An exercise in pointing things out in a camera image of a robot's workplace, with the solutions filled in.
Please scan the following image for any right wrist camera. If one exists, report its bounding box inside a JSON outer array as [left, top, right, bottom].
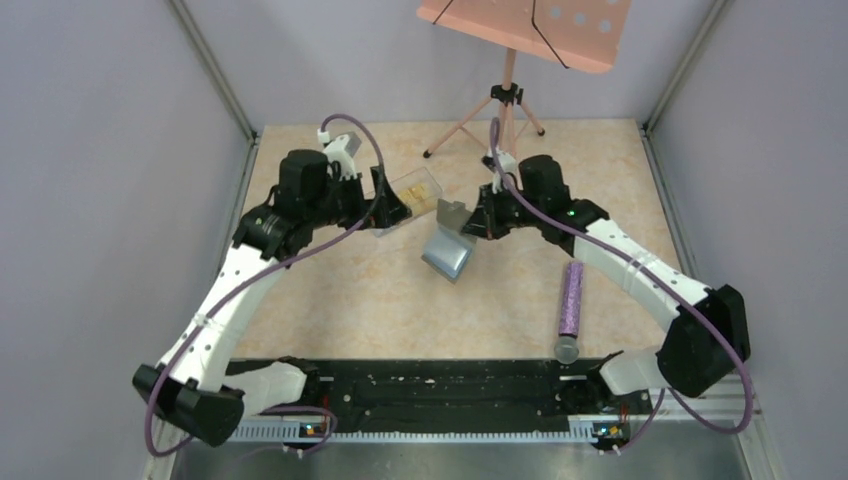
[[481, 149, 518, 176]]

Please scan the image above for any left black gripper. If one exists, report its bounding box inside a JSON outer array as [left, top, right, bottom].
[[307, 164, 411, 230]]

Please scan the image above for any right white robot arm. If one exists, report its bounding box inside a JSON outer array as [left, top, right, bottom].
[[461, 151, 751, 412]]

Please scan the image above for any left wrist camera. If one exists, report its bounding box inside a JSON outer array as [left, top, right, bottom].
[[317, 129, 362, 164]]

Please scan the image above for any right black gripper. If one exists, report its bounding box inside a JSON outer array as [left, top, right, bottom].
[[462, 181, 545, 241]]

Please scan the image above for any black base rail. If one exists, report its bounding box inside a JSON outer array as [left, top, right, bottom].
[[294, 359, 652, 438]]

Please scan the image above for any clear plastic card box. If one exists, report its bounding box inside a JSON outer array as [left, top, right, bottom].
[[372, 167, 443, 238]]

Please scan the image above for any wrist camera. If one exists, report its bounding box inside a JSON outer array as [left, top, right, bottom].
[[317, 129, 362, 164], [481, 149, 518, 176]]

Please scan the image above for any purple glitter microphone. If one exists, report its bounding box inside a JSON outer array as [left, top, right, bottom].
[[554, 261, 584, 365]]

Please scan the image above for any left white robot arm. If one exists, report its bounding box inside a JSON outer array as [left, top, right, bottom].
[[132, 147, 411, 457]]

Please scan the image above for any pink music stand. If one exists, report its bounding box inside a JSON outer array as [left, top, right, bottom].
[[414, 1, 640, 158]]

